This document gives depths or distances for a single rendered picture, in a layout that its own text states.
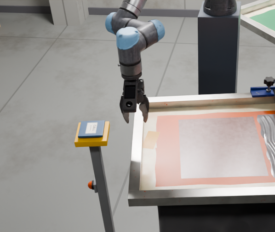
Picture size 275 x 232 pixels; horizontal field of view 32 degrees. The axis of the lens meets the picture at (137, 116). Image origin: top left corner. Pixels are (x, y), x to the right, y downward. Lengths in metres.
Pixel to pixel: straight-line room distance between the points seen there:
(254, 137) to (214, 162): 0.21
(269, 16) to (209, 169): 1.27
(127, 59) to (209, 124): 0.51
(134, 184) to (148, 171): 0.11
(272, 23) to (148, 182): 1.34
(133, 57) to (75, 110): 2.21
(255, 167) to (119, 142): 1.77
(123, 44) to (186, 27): 3.28
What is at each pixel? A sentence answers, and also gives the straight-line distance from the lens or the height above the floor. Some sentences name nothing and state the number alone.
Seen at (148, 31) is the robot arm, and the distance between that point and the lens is 1.60.
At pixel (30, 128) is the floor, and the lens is 3.65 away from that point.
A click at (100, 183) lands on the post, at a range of 2.09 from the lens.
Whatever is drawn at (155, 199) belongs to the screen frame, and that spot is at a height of 0.98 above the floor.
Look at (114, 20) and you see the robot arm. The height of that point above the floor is 1.41.
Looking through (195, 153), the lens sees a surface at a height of 0.96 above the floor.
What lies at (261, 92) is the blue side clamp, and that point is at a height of 1.00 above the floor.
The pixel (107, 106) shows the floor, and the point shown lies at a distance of 3.72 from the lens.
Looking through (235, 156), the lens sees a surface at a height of 0.96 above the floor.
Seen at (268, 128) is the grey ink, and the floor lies 0.96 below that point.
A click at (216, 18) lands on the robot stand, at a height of 1.19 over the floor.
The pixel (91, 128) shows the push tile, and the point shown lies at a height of 0.97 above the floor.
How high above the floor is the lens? 2.12
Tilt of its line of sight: 36 degrees down
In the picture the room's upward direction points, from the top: 6 degrees counter-clockwise
